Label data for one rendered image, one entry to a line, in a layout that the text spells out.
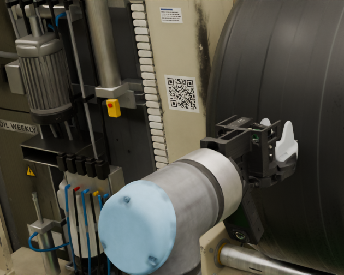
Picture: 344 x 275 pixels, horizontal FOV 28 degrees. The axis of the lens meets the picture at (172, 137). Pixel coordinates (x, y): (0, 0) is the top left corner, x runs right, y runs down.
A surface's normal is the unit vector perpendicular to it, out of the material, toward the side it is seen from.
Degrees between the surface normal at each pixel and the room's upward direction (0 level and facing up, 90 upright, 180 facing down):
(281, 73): 59
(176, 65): 90
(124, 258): 78
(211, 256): 90
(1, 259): 90
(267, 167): 89
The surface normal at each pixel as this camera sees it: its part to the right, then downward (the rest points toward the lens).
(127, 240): -0.59, 0.20
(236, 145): 0.80, 0.12
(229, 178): 0.66, -0.34
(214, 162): 0.34, -0.76
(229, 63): -0.75, -0.19
